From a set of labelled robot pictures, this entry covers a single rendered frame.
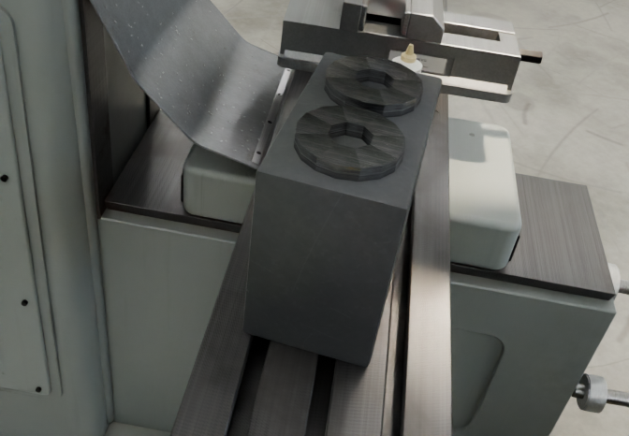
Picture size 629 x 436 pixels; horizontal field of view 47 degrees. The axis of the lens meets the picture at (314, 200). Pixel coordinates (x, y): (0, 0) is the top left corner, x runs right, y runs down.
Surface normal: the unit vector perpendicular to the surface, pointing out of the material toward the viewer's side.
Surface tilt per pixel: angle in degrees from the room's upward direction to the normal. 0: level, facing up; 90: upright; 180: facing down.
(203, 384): 0
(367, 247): 90
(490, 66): 90
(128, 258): 90
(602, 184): 0
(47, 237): 89
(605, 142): 0
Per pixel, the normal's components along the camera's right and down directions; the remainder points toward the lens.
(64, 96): 0.65, 0.51
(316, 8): 0.12, -0.78
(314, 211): -0.26, 0.58
